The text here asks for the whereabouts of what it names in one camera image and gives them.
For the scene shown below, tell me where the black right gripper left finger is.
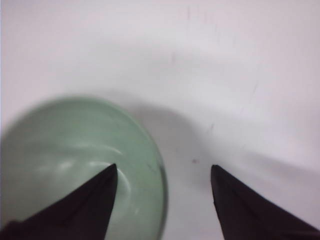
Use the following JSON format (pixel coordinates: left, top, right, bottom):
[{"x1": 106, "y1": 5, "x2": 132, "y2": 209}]
[{"x1": 0, "y1": 164, "x2": 118, "y2": 240}]

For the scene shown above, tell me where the green bowl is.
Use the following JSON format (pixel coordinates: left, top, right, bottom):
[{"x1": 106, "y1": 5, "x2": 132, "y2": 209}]
[{"x1": 0, "y1": 98, "x2": 168, "y2": 240}]

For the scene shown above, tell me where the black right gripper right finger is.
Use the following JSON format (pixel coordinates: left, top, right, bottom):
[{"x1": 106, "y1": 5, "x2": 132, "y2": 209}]
[{"x1": 210, "y1": 165, "x2": 320, "y2": 240}]

